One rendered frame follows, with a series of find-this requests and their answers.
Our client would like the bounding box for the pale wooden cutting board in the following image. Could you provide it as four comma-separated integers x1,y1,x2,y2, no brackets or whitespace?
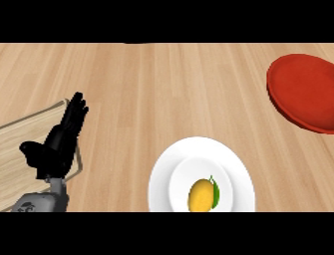
0,98,86,213

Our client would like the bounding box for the white plate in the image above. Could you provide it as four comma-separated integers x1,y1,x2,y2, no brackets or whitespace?
148,135,257,213

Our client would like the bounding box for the red bowl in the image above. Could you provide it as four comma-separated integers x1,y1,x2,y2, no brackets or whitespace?
265,53,334,135

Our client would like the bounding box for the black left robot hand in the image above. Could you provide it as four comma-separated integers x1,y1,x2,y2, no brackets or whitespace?
18,92,90,181

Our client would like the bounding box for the yellow bell pepper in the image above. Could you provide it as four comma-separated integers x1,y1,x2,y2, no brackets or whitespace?
186,174,220,213

